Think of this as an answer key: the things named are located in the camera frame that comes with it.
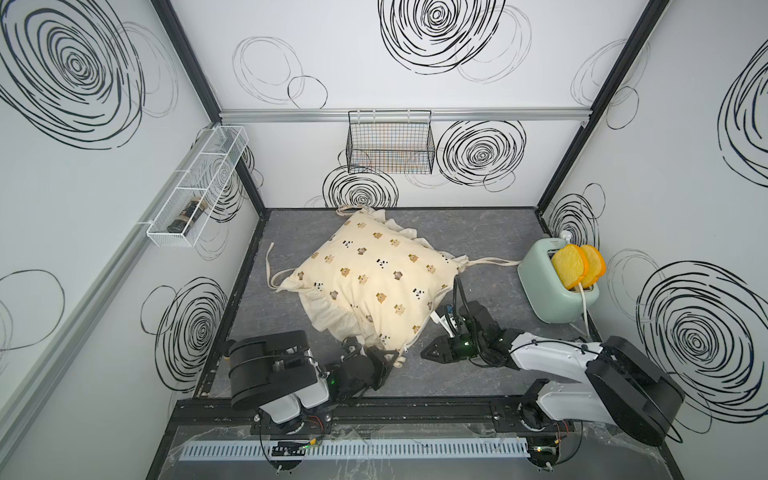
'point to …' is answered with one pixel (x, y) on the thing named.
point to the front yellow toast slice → (570, 265)
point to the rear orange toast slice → (596, 266)
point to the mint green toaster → (549, 297)
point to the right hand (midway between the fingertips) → (425, 359)
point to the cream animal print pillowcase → (374, 283)
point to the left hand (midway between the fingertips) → (403, 356)
